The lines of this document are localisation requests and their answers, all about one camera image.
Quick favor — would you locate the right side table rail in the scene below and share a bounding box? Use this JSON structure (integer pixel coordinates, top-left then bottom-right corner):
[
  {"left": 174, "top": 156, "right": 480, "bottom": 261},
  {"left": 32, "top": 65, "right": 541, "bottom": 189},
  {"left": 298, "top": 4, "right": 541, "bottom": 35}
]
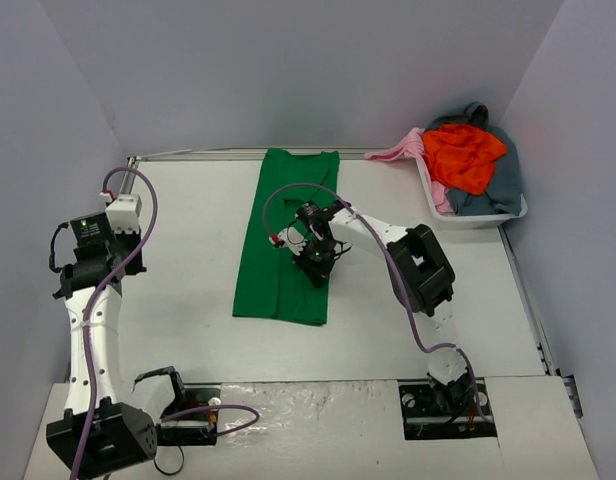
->
[{"left": 498, "top": 226, "right": 584, "bottom": 421}]

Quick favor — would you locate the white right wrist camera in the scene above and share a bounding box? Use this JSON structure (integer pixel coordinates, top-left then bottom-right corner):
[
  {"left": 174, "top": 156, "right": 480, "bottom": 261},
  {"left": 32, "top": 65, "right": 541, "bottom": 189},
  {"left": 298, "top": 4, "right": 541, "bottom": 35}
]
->
[{"left": 269, "top": 226, "right": 308, "bottom": 255}]

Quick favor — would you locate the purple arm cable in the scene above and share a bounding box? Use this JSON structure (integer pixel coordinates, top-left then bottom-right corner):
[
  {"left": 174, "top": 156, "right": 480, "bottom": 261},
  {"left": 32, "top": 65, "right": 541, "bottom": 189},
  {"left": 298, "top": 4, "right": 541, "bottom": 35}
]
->
[
  {"left": 263, "top": 182, "right": 489, "bottom": 421},
  {"left": 67, "top": 167, "right": 261, "bottom": 476}
]

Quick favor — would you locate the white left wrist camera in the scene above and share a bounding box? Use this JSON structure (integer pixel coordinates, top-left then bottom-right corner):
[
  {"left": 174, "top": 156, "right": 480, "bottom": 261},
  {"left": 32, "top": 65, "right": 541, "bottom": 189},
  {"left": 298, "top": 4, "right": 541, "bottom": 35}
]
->
[{"left": 99, "top": 191, "right": 142, "bottom": 235}]

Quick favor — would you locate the aluminium table edge rail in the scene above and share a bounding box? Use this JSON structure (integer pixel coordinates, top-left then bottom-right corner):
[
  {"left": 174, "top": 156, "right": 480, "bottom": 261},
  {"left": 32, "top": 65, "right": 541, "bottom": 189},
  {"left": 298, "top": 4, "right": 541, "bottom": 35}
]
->
[{"left": 129, "top": 146, "right": 378, "bottom": 164}]

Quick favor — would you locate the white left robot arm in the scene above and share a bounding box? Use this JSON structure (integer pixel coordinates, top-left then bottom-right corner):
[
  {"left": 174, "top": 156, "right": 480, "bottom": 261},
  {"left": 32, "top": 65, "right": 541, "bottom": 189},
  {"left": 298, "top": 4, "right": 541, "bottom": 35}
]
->
[{"left": 46, "top": 213, "right": 190, "bottom": 479}]

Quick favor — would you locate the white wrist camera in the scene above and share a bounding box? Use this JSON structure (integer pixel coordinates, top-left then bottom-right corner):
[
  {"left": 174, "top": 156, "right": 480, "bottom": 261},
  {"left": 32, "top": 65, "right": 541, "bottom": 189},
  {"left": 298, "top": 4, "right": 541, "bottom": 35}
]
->
[
  {"left": 99, "top": 191, "right": 142, "bottom": 235},
  {"left": 269, "top": 226, "right": 308, "bottom": 255}
]

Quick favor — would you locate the green t shirt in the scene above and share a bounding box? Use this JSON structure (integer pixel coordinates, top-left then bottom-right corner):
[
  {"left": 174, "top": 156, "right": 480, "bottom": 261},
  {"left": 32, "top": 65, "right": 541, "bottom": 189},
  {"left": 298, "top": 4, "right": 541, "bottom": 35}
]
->
[{"left": 231, "top": 147, "right": 341, "bottom": 328}]

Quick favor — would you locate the white plastic laundry bin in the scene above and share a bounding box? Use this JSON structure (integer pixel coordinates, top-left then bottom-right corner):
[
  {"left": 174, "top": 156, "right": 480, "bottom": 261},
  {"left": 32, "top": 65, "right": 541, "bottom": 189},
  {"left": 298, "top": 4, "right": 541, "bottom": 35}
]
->
[{"left": 415, "top": 152, "right": 530, "bottom": 231}]

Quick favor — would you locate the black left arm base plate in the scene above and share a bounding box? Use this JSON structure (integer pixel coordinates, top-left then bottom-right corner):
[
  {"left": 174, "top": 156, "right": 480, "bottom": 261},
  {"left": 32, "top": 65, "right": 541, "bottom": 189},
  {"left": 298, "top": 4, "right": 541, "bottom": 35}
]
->
[{"left": 157, "top": 384, "right": 221, "bottom": 447}]

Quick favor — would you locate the grey blue t shirt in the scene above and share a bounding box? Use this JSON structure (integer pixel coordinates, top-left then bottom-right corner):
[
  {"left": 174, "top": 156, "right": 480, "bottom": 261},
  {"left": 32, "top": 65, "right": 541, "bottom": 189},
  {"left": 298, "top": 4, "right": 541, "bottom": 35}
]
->
[{"left": 424, "top": 102, "right": 522, "bottom": 216}]

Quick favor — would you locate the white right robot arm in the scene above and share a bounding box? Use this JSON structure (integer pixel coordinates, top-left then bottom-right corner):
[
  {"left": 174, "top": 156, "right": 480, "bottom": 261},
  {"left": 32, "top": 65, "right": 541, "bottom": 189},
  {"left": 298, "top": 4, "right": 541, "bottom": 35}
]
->
[{"left": 278, "top": 201, "right": 469, "bottom": 413}]

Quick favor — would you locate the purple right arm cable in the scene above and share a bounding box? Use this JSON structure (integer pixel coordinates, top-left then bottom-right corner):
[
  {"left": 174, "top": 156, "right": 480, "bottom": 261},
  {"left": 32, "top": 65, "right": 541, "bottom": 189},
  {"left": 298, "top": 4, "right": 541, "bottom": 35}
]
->
[{"left": 263, "top": 182, "right": 489, "bottom": 421}]

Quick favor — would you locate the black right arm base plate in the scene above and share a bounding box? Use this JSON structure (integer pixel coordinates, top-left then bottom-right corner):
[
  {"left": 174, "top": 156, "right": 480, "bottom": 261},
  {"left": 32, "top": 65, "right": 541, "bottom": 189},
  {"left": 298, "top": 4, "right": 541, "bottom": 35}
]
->
[{"left": 398, "top": 375, "right": 497, "bottom": 441}]

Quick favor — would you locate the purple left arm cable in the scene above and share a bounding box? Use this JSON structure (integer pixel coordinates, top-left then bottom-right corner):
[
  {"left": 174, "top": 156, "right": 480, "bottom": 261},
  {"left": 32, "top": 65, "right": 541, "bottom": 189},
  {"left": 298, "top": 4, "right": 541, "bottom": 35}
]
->
[{"left": 67, "top": 167, "right": 261, "bottom": 476}]

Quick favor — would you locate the pink t shirt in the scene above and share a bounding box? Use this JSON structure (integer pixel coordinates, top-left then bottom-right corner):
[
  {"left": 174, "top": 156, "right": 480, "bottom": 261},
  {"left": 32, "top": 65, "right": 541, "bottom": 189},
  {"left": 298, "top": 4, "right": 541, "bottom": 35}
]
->
[{"left": 364, "top": 128, "right": 454, "bottom": 214}]

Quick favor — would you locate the orange t shirt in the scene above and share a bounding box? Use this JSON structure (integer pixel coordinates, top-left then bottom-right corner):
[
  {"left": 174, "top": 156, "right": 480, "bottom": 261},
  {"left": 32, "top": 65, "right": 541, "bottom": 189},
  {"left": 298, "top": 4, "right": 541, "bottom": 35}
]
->
[{"left": 422, "top": 124, "right": 507, "bottom": 195}]

